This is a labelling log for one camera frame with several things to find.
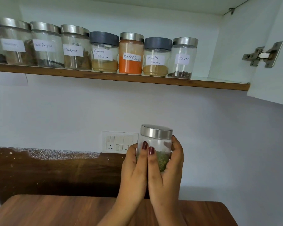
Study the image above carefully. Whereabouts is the person's left hand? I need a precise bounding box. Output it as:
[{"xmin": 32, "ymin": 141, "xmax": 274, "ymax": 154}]
[{"xmin": 120, "ymin": 141, "xmax": 149, "ymax": 198}]

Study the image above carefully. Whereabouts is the person's right hand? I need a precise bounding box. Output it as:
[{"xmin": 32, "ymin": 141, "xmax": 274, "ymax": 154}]
[{"xmin": 147, "ymin": 135, "xmax": 185, "ymax": 202}]

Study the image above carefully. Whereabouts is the unlabelled green herb jar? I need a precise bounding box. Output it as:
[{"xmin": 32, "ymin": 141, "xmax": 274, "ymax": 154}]
[{"xmin": 136, "ymin": 125, "xmax": 174, "ymax": 173}]

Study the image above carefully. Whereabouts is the person's left forearm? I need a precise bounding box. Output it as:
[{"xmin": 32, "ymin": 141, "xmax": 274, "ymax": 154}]
[{"xmin": 98, "ymin": 197, "xmax": 147, "ymax": 226}]

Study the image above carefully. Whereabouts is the person's right forearm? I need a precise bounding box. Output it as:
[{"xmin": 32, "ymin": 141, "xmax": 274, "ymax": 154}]
[{"xmin": 147, "ymin": 199, "xmax": 188, "ymax": 226}]

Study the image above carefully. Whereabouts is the wooden cabinet shelf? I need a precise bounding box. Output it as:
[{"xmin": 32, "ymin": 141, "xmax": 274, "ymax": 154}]
[{"xmin": 0, "ymin": 63, "xmax": 251, "ymax": 91}]

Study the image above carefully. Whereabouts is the row of labelled spice jars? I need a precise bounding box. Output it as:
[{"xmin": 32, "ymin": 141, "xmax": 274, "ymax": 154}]
[{"xmin": 0, "ymin": 17, "xmax": 199, "ymax": 79}]

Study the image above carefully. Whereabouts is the white cabinet door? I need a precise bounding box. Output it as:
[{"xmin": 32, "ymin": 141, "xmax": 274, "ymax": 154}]
[{"xmin": 246, "ymin": 0, "xmax": 283, "ymax": 108}]

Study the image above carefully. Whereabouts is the metal door hinge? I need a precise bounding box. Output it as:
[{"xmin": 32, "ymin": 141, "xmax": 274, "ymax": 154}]
[{"xmin": 242, "ymin": 41, "xmax": 283, "ymax": 68}]

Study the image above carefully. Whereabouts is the thin metal cabinet rod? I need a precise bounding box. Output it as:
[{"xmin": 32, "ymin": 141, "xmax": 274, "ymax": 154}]
[{"xmin": 228, "ymin": 0, "xmax": 256, "ymax": 15}]

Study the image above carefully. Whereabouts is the white switch and socket board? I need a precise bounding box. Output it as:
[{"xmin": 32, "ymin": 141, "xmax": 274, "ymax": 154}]
[{"xmin": 101, "ymin": 131, "xmax": 139, "ymax": 153}]

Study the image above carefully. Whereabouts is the dark wooden wall panel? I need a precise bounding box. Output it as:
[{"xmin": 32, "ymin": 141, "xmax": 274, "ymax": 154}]
[{"xmin": 0, "ymin": 146, "xmax": 149, "ymax": 205}]

